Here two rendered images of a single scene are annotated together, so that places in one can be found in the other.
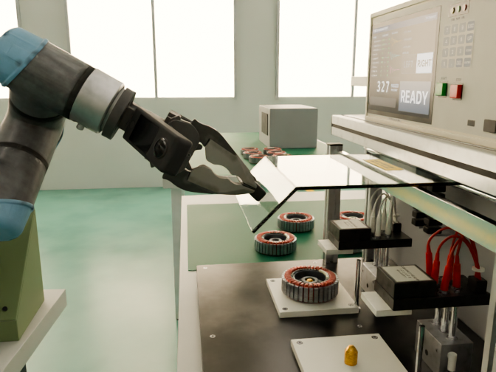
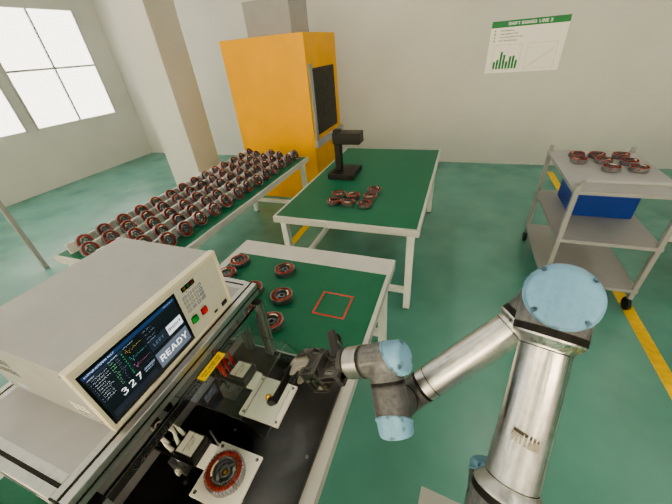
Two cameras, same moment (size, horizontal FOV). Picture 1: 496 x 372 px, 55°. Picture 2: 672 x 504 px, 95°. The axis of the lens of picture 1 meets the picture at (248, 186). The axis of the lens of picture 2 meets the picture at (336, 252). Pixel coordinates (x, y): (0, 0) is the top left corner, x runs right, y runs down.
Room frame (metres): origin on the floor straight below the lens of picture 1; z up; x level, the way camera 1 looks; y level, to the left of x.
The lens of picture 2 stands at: (1.03, 0.41, 1.79)
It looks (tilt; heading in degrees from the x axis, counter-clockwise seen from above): 34 degrees down; 210
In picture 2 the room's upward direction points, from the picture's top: 5 degrees counter-clockwise
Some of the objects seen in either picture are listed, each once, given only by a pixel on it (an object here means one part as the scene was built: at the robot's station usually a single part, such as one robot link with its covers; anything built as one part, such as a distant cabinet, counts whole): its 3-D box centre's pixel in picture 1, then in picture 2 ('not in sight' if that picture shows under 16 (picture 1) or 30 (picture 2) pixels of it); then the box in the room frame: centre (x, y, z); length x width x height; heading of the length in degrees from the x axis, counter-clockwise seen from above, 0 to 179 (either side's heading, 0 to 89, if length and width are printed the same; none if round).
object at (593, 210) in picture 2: not in sight; (587, 219); (-1.75, 1.10, 0.51); 1.01 x 0.60 x 1.01; 7
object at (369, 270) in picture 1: (379, 280); (186, 455); (0.89, -0.27, 0.80); 0.07 x 0.05 x 0.06; 7
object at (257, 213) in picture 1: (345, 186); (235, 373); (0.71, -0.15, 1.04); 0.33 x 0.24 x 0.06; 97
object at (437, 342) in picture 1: (442, 345); not in sight; (0.65, -0.30, 0.80); 0.07 x 0.05 x 0.06; 7
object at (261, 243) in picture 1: (275, 242); not in sight; (1.20, -0.07, 0.77); 0.11 x 0.11 x 0.04
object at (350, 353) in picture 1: (350, 354); not in sight; (0.63, -0.15, 0.80); 0.02 x 0.02 x 0.03
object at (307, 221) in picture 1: (295, 221); not in sight; (1.39, -0.15, 0.77); 0.11 x 0.11 x 0.04
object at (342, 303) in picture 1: (309, 294); (227, 476); (0.87, -0.12, 0.78); 0.15 x 0.15 x 0.01; 7
